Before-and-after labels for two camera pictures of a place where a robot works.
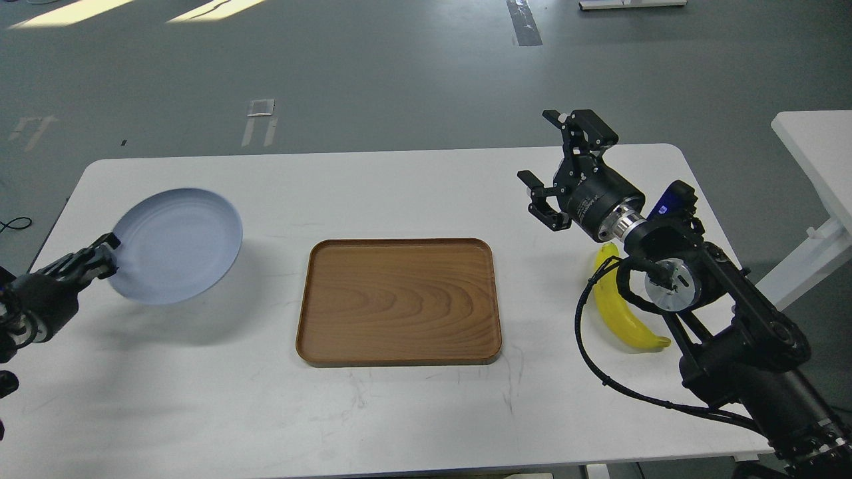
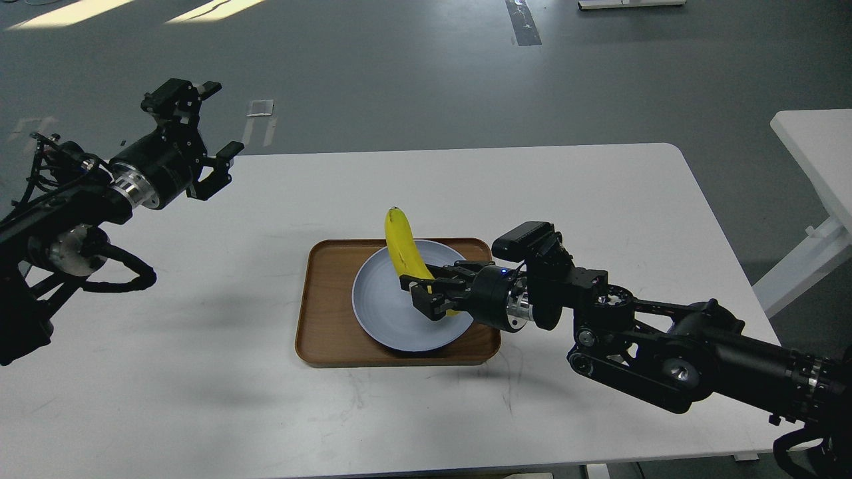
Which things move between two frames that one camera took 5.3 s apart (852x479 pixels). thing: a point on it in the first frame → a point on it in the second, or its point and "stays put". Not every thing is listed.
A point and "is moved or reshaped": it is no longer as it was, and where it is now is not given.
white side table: [822, 140] stays put
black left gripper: [49, 302] → [158, 168]
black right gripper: [590, 191] → [489, 292]
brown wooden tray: [395, 302] stays put
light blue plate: [176, 245] → [388, 315]
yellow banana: [615, 307] is moved or reshaped
